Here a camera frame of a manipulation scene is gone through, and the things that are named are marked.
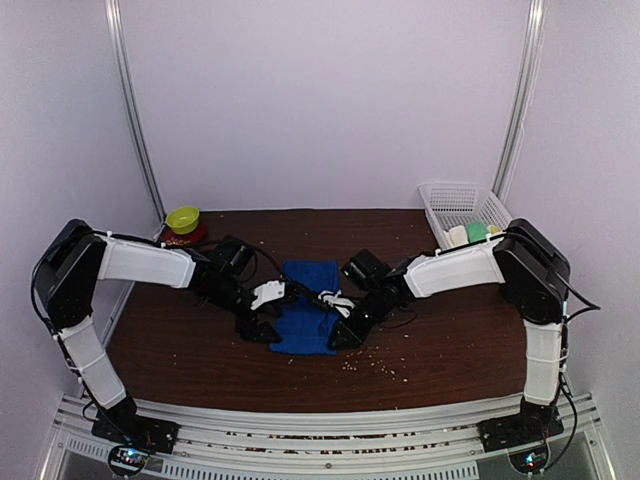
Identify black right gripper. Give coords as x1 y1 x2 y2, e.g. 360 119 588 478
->
328 287 390 349

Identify blue microfiber towel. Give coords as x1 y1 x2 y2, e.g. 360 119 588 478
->
269 260 339 356

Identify white towel with blue emblem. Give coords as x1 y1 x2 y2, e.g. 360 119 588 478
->
445 225 469 247

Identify white perforated plastic basket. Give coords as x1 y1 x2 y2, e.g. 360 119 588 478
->
417 183 512 250

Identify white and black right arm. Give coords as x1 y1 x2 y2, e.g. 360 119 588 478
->
327 218 571 442

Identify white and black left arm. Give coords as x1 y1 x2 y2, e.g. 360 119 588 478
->
31 219 285 444

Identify red floral ceramic bowl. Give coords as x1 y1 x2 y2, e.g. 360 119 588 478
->
159 223 207 248

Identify lime green plastic bowl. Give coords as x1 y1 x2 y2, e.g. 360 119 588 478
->
165 206 200 235

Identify rolled green towel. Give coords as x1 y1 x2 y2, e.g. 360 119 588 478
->
465 221 489 244

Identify left round circuit board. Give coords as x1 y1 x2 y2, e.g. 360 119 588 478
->
107 445 150 477

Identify round circuit board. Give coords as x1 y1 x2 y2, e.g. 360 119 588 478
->
107 445 150 477
509 446 550 475

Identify right round circuit board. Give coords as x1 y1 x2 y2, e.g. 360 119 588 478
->
509 446 550 475

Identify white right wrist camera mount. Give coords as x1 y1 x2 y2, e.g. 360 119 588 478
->
318 289 355 318

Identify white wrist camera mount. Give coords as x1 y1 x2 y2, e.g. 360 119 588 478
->
251 280 286 310
318 289 355 318

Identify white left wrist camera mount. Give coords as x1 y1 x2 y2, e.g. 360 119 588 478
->
251 280 286 310

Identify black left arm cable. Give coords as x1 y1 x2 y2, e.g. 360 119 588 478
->
194 242 331 311

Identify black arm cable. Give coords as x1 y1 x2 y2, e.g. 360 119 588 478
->
504 229 604 451
194 242 331 311

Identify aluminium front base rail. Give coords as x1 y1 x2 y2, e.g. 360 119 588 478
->
35 394 622 479

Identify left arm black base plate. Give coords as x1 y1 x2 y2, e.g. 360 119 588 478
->
91 416 179 454

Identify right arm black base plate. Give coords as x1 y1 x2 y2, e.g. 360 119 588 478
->
477 414 564 453

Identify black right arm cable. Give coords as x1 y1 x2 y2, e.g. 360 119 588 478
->
504 229 604 451

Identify right aluminium frame post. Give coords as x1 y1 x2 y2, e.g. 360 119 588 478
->
492 0 547 201

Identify aluminium frame post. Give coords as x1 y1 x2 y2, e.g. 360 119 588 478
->
492 0 547 201
104 0 166 223

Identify left aluminium frame post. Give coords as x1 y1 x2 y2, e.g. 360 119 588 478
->
104 0 166 223

